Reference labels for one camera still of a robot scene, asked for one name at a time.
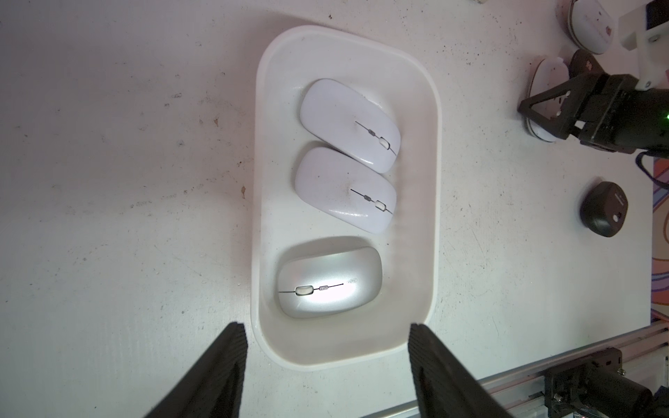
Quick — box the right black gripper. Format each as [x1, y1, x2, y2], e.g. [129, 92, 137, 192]
[518, 74, 668, 154]

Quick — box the white storage tray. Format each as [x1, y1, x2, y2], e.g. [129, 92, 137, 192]
[248, 25, 443, 371]

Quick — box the black mouse near wall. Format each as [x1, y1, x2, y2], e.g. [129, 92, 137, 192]
[568, 49, 606, 78]

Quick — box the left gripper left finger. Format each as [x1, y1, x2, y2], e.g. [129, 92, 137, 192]
[147, 322, 248, 417]

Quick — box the black mouse front right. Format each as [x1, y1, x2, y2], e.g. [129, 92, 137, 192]
[579, 181, 629, 238]

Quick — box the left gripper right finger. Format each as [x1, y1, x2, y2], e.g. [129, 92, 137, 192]
[408, 323, 510, 418]

